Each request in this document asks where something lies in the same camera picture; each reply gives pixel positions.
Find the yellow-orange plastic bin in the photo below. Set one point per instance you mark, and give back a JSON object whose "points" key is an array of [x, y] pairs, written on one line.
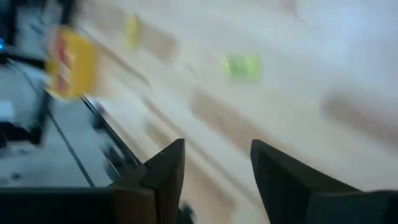
{"points": [[82, 62]]}

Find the yellow-green sticky note pad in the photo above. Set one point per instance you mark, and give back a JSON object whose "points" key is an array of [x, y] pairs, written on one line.
{"points": [[242, 67]]}

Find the small yellow eraser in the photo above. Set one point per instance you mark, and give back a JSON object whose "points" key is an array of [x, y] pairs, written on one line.
{"points": [[132, 29]]}

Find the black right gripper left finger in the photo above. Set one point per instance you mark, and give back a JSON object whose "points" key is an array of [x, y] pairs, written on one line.
{"points": [[169, 174]]}

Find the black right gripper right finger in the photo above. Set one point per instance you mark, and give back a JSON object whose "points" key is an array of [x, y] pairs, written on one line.
{"points": [[280, 186]]}

